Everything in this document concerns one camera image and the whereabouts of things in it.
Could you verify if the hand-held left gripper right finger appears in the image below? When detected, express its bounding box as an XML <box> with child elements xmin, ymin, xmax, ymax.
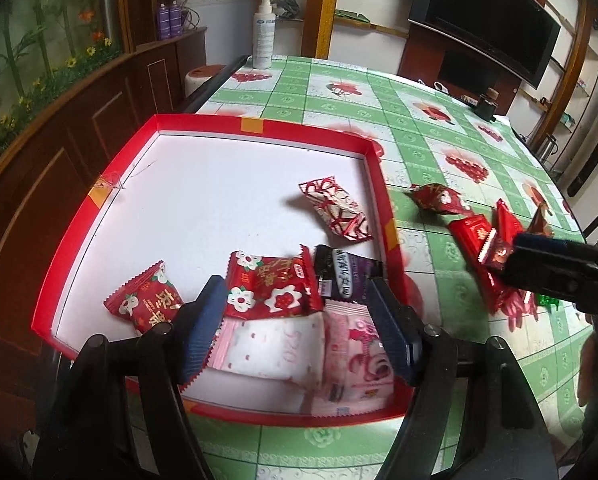
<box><xmin>366</xmin><ymin>277</ymin><xmax>555</xmax><ymax>480</ymax></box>

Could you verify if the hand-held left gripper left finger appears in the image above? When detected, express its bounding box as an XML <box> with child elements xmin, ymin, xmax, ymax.
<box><xmin>31</xmin><ymin>275</ymin><xmax>228</xmax><ymax>480</ymax></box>

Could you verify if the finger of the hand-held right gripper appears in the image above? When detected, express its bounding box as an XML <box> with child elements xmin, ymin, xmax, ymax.
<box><xmin>504</xmin><ymin>234</ymin><xmax>598</xmax><ymax>306</ymax></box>

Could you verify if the pink snack packet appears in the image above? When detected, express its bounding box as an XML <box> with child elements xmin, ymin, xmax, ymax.
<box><xmin>311</xmin><ymin>305</ymin><xmax>397</xmax><ymax>418</ymax></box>

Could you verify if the dark brown snack packet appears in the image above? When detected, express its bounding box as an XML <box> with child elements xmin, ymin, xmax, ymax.
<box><xmin>479</xmin><ymin>230</ymin><xmax>517</xmax><ymax>273</ymax></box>

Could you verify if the white dotted snack packet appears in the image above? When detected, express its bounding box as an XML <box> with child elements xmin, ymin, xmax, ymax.
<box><xmin>206</xmin><ymin>312</ymin><xmax>326</xmax><ymax>391</ymax></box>

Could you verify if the black purple snack packet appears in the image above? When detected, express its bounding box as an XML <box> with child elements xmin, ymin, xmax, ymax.
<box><xmin>313</xmin><ymin>244</ymin><xmax>384</xmax><ymax>306</ymax></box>

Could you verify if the large red flower snack packet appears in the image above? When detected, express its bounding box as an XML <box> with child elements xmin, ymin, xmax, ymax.
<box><xmin>224</xmin><ymin>246</ymin><xmax>325</xmax><ymax>322</ymax></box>

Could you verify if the red white patterned snack packet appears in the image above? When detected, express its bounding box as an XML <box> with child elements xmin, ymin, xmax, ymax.
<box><xmin>299</xmin><ymin>176</ymin><xmax>374</xmax><ymax>243</ymax></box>

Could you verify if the red shallow cardboard box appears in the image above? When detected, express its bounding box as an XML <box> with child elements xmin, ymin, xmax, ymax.
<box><xmin>31</xmin><ymin>114</ymin><xmax>415</xmax><ymax>428</ymax></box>

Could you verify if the person's right hand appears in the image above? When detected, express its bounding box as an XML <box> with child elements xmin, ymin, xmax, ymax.
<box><xmin>576</xmin><ymin>332</ymin><xmax>598</xmax><ymax>411</ymax></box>

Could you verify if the white standing air conditioner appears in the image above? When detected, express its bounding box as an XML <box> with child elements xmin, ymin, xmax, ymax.
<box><xmin>566</xmin><ymin>115</ymin><xmax>598</xmax><ymax>198</ymax></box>

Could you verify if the brown gold-edged snack packet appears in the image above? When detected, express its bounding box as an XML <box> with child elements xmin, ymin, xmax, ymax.
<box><xmin>526</xmin><ymin>202</ymin><xmax>555</xmax><ymax>236</ymax></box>

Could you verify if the green checked tablecloth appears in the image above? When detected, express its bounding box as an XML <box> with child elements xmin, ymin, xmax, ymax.
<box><xmin>124</xmin><ymin>55</ymin><xmax>598</xmax><ymax>480</ymax></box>

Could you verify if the short plain red snack packet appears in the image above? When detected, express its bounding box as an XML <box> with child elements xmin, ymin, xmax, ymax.
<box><xmin>494</xmin><ymin>199</ymin><xmax>527</xmax><ymax>241</ymax></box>

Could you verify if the small red flower snack packet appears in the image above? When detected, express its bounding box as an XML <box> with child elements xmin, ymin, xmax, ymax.
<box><xmin>104</xmin><ymin>260</ymin><xmax>185</xmax><ymax>337</ymax></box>

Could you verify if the long plain red snack packet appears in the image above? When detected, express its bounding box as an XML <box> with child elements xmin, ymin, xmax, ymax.
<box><xmin>449</xmin><ymin>215</ymin><xmax>510</xmax><ymax>311</ymax></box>

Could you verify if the crumpled red flower snack packet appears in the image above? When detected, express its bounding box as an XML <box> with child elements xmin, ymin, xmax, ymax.
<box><xmin>406</xmin><ymin>183</ymin><xmax>472</xmax><ymax>215</ymax></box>

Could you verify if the dark ink bottle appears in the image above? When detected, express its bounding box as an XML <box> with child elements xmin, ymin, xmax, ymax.
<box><xmin>474</xmin><ymin>87</ymin><xmax>499</xmax><ymax>122</ymax></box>

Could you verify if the black flat television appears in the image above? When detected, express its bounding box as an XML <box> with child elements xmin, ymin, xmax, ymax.
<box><xmin>408</xmin><ymin>0</ymin><xmax>562</xmax><ymax>90</ymax></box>

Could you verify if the dark wooden television cabinet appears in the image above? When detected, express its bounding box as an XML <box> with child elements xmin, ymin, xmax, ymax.
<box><xmin>398</xmin><ymin>25</ymin><xmax>522</xmax><ymax>116</ymax></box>

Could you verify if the dark wooden side cabinet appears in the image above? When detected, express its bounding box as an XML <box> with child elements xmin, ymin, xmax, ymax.
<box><xmin>0</xmin><ymin>27</ymin><xmax>207</xmax><ymax>366</ymax></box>

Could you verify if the red plastic stool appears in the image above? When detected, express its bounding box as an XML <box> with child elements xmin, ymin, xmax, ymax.
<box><xmin>186</xmin><ymin>65</ymin><xmax>225</xmax><ymax>93</ymax></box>

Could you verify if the white spray bottle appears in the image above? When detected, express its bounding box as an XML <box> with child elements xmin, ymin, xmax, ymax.
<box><xmin>251</xmin><ymin>0</ymin><xmax>276</xmax><ymax>69</ymax></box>

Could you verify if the grey bundle on shelf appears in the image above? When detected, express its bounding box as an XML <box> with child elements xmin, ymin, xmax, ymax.
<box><xmin>269</xmin><ymin>0</ymin><xmax>301</xmax><ymax>21</ymax></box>

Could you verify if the wooden wall shelf unit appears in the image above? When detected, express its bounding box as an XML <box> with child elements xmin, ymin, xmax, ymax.
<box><xmin>519</xmin><ymin>0</ymin><xmax>598</xmax><ymax>136</ymax></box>

